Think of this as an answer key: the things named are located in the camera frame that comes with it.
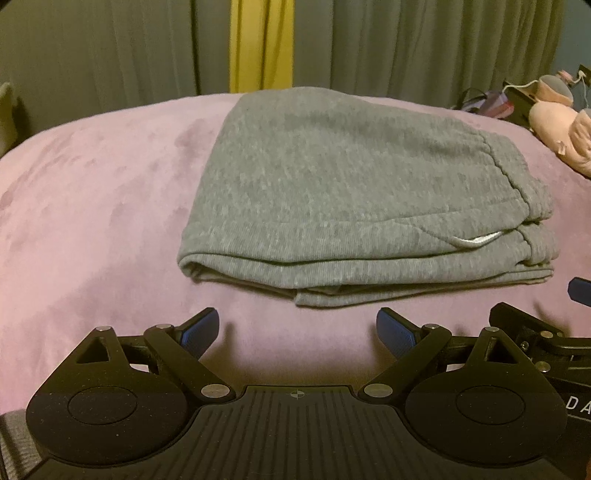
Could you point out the pink plush toy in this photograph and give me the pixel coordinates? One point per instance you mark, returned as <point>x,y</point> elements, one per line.
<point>563,124</point>

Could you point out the black phone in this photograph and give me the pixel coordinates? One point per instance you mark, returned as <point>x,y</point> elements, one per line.
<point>519,104</point>

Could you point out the grey pants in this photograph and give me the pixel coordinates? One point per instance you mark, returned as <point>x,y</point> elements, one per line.
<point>332,184</point>

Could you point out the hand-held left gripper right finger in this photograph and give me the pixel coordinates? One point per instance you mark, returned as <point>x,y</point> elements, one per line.
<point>395,332</point>

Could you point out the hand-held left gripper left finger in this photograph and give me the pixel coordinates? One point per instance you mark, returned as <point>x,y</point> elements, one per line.
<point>201,329</point>

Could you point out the grey curtain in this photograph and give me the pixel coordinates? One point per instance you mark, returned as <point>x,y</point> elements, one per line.
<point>415,46</point>
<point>111,50</point>

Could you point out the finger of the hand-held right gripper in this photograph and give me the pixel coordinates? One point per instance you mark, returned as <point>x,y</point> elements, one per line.
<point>531,323</point>
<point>580,289</point>

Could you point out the yellow curtain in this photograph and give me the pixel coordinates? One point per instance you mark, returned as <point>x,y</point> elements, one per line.
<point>261,44</point>

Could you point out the purple blanket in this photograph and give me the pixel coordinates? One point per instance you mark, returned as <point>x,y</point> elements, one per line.
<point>92,221</point>

